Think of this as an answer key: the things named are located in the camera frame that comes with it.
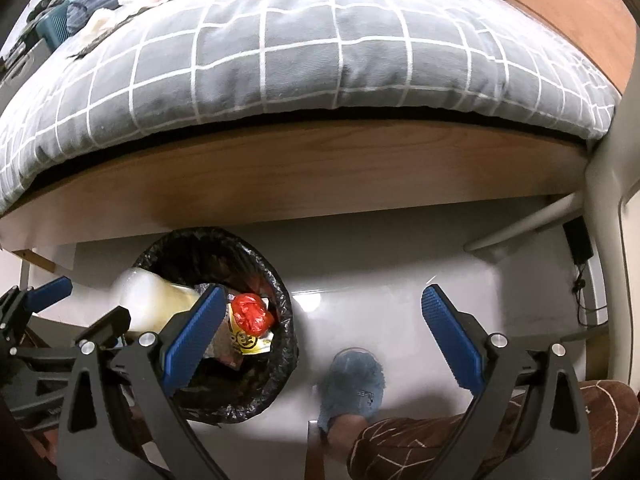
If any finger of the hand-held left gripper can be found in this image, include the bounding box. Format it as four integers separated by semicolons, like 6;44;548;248
0;276;74;356
75;306;132;348

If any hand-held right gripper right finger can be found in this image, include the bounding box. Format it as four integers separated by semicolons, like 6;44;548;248
421;284;593;480

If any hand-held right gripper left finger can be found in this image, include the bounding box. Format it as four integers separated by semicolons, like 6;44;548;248
56;282;228;480

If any milky white plastic bottle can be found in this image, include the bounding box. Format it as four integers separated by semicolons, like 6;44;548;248
110;267;201;336

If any yellow snack packet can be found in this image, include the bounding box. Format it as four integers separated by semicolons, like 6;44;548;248
225;302;275;357

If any red plastic bag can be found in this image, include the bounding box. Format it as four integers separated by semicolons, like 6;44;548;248
232;294;276;336

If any round bin with black liner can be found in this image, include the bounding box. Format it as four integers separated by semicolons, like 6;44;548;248
131;227;300;423

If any blue fluffy slipper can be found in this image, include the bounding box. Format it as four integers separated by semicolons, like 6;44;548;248
317;347;388;433

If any person's right leg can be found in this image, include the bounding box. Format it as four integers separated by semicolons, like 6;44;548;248
327;380;640;480

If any black power adapter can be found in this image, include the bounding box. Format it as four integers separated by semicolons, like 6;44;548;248
562;217;595;266

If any dark wooden chair leg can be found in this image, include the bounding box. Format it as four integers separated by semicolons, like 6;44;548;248
306;420;328;480

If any grey case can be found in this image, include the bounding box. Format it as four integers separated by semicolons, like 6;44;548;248
0;35;56;91

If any teal box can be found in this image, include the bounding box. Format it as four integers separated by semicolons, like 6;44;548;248
37;0;76;51

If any grey plaid quilt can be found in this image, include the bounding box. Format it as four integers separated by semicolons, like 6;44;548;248
0;0;623;211

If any brown wooden board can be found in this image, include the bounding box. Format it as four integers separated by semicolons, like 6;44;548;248
505;0;636;96

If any black cable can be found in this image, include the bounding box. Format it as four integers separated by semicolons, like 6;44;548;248
572;262;608;328

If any wooden bed frame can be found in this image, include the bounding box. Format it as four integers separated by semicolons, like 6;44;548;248
0;120;588;271

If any white metal bed post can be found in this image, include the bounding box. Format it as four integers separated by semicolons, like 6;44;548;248
464;90;640;386

